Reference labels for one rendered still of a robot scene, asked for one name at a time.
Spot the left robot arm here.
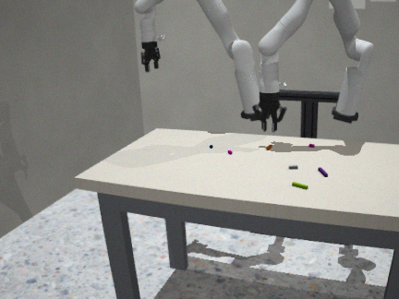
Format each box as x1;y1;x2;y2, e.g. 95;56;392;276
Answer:
259;0;374;115

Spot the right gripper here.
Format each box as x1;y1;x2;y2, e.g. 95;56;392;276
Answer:
141;42;161;73

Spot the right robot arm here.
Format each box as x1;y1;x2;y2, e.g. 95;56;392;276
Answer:
135;0;260;114

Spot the purple rod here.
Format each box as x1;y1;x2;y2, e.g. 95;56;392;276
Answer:
318;167;328;177

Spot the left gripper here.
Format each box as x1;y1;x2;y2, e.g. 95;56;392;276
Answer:
252;92;287;133

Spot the lime green rod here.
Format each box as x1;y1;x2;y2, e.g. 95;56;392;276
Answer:
292;182;308;190

